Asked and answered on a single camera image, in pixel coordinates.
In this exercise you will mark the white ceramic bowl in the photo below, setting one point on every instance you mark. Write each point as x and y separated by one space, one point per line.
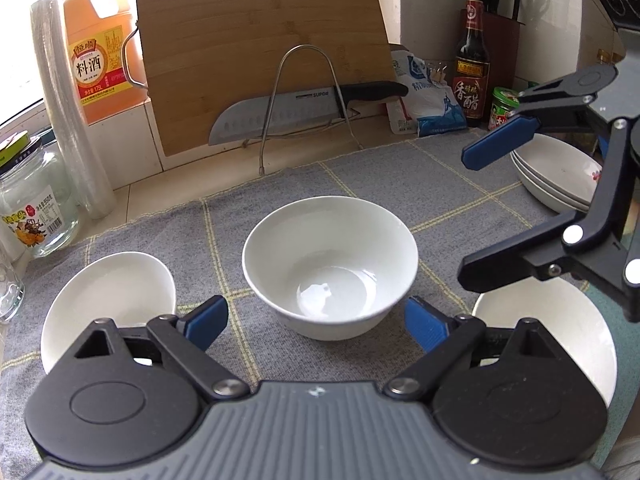
565 310
115 290
325 260

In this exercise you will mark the grey checked cloth mat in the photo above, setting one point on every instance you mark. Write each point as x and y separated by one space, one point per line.
440 195

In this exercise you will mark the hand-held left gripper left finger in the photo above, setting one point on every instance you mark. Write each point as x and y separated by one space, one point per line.
206 322

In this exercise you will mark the clear glass mug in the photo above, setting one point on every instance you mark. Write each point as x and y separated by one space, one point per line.
10 285

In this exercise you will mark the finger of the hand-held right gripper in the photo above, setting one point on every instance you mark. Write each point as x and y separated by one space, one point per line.
505 260
500 145

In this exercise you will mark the green-lidded sauce jar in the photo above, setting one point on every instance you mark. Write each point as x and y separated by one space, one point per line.
500 107

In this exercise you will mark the dark vinegar bottle red label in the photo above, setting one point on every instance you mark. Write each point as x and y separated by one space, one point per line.
472 60

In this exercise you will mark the white and blue salt bag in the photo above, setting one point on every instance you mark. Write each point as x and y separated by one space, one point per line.
435 110

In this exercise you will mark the orange cooking wine jug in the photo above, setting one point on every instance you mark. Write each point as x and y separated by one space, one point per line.
95 70

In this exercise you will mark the clear wall hook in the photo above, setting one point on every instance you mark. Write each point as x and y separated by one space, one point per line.
540 0

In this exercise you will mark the glass jar with dark lid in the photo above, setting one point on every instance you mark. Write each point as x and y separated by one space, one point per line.
35 200

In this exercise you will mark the bamboo cutting board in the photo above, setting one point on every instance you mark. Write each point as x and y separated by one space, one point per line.
240 35

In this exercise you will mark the dark red knife block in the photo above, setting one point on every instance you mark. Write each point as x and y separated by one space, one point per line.
502 55

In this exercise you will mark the metal binder clips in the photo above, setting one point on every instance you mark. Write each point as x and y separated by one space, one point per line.
439 72

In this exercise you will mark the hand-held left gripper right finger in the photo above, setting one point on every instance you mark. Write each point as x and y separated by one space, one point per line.
425 325

